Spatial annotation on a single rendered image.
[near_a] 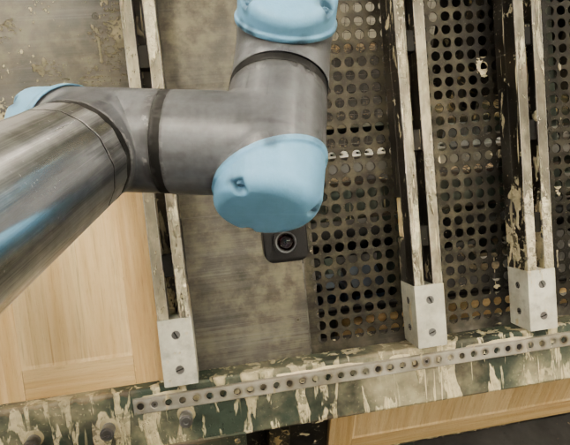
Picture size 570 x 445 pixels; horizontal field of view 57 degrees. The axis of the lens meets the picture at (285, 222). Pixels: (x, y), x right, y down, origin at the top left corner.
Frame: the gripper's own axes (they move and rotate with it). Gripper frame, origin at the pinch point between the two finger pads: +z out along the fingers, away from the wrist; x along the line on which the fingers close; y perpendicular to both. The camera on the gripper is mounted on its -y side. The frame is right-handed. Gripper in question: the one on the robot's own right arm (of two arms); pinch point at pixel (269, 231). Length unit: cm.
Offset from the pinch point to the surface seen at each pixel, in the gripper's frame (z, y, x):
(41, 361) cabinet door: 40, -2, 41
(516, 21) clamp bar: 8, 44, -54
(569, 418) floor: 137, -21, -116
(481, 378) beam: 47, -15, -44
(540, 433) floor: 135, -25, -102
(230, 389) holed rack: 42.3, -11.6, 6.9
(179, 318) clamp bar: 32.7, 0.4, 14.8
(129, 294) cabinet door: 34.7, 6.7, 24.0
